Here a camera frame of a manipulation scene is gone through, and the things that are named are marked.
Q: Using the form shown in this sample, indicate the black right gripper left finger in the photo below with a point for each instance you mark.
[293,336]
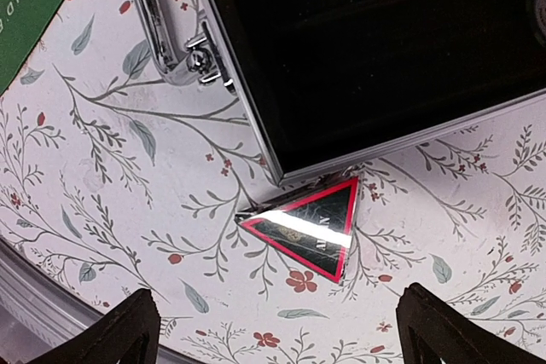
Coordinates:
[129,333]

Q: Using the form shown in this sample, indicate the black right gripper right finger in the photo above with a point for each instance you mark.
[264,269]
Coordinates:
[430,331]

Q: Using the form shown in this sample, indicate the aluminium poker chip case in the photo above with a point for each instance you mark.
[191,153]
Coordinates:
[326,84]

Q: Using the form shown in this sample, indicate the aluminium front rail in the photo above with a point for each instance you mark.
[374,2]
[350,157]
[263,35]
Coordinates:
[48,310]

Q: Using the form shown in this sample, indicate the black red triangle token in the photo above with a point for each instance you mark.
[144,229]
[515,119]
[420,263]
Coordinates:
[313,224]

